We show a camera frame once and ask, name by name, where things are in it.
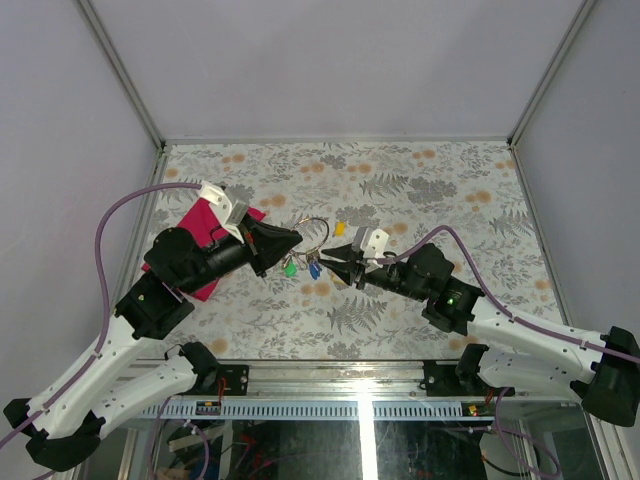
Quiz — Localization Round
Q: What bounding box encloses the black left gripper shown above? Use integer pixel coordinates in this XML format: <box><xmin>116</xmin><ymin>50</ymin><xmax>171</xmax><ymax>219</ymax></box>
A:
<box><xmin>183</xmin><ymin>213</ymin><xmax>305</xmax><ymax>297</ymax></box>

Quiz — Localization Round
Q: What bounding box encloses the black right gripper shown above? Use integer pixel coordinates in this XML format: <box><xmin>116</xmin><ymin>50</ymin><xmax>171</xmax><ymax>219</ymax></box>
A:
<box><xmin>318</xmin><ymin>241</ymin><xmax>429</xmax><ymax>303</ymax></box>

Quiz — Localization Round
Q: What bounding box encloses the blue key tag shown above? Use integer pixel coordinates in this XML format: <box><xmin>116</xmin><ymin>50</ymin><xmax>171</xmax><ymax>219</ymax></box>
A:
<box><xmin>309</xmin><ymin>261</ymin><xmax>322</xmax><ymax>280</ymax></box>

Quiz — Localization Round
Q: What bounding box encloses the green key tag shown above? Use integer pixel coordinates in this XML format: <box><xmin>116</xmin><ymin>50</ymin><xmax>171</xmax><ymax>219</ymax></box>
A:
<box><xmin>283</xmin><ymin>263</ymin><xmax>297</xmax><ymax>278</ymax></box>

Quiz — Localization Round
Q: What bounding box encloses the large silver keyring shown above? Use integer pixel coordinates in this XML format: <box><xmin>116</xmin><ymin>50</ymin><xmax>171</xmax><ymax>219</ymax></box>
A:
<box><xmin>290</xmin><ymin>216</ymin><xmax>330</xmax><ymax>265</ymax></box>

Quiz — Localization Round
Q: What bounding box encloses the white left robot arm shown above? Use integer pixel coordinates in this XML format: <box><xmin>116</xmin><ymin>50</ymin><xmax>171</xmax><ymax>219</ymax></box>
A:
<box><xmin>3</xmin><ymin>216</ymin><xmax>302</xmax><ymax>472</ymax></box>

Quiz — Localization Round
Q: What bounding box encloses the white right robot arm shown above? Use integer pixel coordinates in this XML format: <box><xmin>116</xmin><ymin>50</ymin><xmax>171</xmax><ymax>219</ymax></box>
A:
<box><xmin>319</xmin><ymin>243</ymin><xmax>639</xmax><ymax>427</ymax></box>

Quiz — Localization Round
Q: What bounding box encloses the small yellow key tag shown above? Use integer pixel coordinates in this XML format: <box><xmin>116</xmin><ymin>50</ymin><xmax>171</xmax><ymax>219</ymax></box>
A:
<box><xmin>334</xmin><ymin>222</ymin><xmax>346</xmax><ymax>237</ymax></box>

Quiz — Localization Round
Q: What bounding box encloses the floral table mat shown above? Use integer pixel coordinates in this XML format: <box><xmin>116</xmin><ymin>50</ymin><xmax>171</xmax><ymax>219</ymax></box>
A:
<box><xmin>140</xmin><ymin>141</ymin><xmax>562</xmax><ymax>361</ymax></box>

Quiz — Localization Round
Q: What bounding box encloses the red cloth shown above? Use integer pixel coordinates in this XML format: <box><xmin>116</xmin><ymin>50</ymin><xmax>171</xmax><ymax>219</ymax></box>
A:
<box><xmin>141</xmin><ymin>197</ymin><xmax>267</xmax><ymax>304</ymax></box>

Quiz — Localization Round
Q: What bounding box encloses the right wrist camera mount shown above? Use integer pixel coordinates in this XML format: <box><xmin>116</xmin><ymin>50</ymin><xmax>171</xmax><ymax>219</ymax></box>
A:
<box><xmin>352</xmin><ymin>227</ymin><xmax>389</xmax><ymax>265</ymax></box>

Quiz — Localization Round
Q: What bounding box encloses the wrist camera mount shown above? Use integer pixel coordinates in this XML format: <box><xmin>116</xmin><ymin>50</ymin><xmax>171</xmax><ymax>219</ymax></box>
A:
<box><xmin>199</xmin><ymin>182</ymin><xmax>249</xmax><ymax>244</ymax></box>
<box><xmin>352</xmin><ymin>227</ymin><xmax>389</xmax><ymax>265</ymax></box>

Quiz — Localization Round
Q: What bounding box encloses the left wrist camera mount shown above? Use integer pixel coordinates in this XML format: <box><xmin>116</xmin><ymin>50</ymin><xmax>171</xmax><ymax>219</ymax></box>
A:
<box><xmin>199</xmin><ymin>182</ymin><xmax>249</xmax><ymax>244</ymax></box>

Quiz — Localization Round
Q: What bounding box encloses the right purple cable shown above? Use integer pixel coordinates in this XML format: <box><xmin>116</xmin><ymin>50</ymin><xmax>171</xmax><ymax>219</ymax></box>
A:
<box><xmin>374</xmin><ymin>224</ymin><xmax>640</xmax><ymax>364</ymax></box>

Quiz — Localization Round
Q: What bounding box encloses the purple cable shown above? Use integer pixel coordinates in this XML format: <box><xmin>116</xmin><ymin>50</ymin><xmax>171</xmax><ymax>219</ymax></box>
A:
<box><xmin>0</xmin><ymin>182</ymin><xmax>206</xmax><ymax>480</ymax></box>
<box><xmin>374</xmin><ymin>224</ymin><xmax>640</xmax><ymax>364</ymax></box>

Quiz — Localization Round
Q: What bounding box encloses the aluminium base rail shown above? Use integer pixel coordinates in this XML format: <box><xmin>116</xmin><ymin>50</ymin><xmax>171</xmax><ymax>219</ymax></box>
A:
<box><xmin>74</xmin><ymin>357</ymin><xmax>614</xmax><ymax>401</ymax></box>

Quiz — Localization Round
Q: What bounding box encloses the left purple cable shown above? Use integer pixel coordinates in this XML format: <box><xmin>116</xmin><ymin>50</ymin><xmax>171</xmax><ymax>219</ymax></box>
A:
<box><xmin>0</xmin><ymin>182</ymin><xmax>206</xmax><ymax>480</ymax></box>

